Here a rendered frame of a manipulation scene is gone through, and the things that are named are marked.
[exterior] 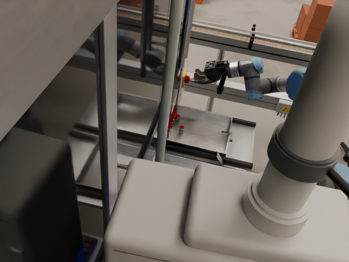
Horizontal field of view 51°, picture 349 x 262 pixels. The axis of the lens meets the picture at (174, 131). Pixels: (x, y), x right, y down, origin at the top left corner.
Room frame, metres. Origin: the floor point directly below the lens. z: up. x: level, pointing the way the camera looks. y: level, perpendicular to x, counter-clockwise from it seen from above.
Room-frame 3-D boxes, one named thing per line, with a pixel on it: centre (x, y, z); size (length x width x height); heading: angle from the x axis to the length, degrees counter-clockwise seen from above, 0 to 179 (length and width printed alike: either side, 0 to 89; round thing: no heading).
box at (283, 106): (2.09, -0.76, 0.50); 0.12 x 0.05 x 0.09; 83
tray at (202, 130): (1.28, -0.09, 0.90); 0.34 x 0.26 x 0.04; 83
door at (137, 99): (0.76, 0.10, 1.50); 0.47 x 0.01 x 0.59; 173
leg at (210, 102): (2.22, -0.24, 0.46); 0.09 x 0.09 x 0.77; 83
